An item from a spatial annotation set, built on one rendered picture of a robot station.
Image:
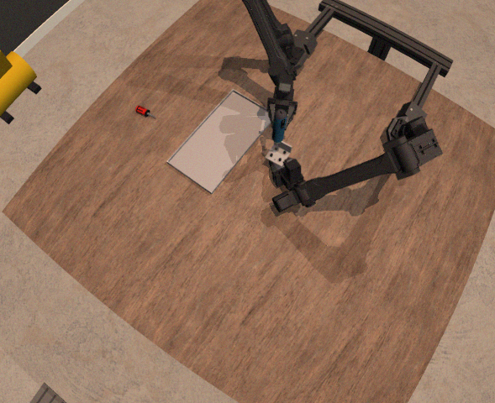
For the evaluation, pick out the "beige metal bracket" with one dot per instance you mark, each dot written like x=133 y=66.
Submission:
x=279 y=153

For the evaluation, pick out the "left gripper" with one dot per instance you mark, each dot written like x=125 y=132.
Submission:
x=276 y=175

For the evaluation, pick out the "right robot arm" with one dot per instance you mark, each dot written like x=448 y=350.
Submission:
x=277 y=46

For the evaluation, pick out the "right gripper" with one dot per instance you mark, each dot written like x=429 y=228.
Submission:
x=280 y=104

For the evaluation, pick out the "blue screwdriver barrel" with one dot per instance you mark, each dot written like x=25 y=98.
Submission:
x=280 y=118

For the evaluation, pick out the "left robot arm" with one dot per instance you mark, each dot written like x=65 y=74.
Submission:
x=405 y=153

